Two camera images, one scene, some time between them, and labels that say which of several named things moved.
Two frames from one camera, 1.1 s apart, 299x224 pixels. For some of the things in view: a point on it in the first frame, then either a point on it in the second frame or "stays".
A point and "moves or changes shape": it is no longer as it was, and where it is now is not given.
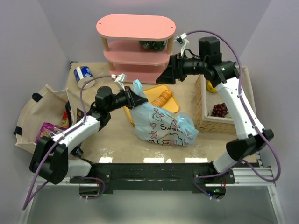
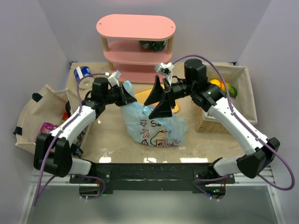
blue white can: (82, 74) stays
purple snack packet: (47, 129) stays
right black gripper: (174, 68) -> (168, 94)
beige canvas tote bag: (46, 106) stays
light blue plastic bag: (159, 126) moves or changes shape
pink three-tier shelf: (138, 47) stays
